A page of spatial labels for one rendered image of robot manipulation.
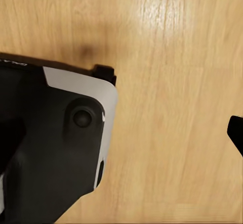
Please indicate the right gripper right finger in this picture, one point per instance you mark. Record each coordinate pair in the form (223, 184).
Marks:
(235, 132)

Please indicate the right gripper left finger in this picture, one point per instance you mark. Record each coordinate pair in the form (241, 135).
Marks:
(12, 133)

